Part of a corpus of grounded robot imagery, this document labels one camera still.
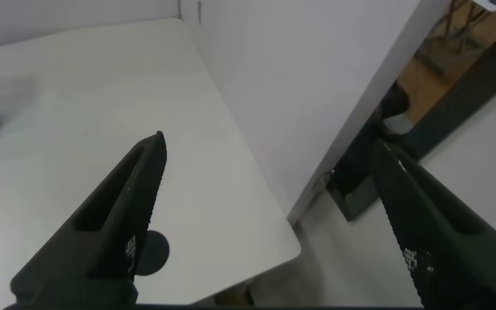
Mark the metal legged furniture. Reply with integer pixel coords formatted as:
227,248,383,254
418,0,496,55

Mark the black frame beam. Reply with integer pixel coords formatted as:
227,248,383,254
327,16,496,223

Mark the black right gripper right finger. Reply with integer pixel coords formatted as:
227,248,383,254
370,138,496,310

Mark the dark round disc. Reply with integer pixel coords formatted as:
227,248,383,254
135,230,171,276

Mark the dark object with grey cap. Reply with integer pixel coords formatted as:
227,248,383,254
376,81,415,137

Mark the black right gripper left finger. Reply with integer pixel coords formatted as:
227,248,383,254
9,131,168,309

